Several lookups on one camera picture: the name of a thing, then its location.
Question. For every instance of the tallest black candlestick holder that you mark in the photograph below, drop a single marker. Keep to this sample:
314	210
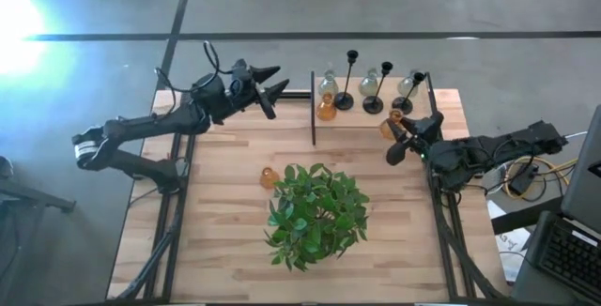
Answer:
344	102

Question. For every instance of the grey side table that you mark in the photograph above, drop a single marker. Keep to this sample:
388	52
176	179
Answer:
528	294

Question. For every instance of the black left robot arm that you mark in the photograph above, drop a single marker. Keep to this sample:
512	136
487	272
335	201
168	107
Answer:
141	127

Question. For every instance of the black power adapter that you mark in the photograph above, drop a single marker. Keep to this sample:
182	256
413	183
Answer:
523	181

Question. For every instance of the green artificial plant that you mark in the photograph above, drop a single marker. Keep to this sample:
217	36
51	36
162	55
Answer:
314	212

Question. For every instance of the black aluminium table rail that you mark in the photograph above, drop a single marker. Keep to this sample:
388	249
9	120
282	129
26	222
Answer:
293	95

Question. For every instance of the medium black candlestick holder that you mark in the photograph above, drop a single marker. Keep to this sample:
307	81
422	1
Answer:
373	105

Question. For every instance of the black laptop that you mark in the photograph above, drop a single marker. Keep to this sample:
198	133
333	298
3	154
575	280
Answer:
568	254

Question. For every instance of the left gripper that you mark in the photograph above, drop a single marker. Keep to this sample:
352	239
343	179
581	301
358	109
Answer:
241	97

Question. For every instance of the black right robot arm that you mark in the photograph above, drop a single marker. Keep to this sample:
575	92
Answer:
493	148

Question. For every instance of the white paper sheet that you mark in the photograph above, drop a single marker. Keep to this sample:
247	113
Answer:
509	249

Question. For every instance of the amber glass candle holder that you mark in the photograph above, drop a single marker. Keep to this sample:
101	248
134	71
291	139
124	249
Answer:
386	131
326	110
269	179

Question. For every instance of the wooden shelf with black frame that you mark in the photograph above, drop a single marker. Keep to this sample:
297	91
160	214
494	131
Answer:
357	120

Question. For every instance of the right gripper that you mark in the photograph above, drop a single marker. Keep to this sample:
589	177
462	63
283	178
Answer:
425	139

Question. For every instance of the shortest black candlestick holder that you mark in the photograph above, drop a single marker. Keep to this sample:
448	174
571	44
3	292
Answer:
402	105

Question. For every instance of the black tripod stand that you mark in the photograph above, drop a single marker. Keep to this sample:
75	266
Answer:
47	200

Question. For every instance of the clear ribbed glass candle holder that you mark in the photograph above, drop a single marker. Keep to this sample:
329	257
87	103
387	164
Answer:
368	87
328	87
405	86

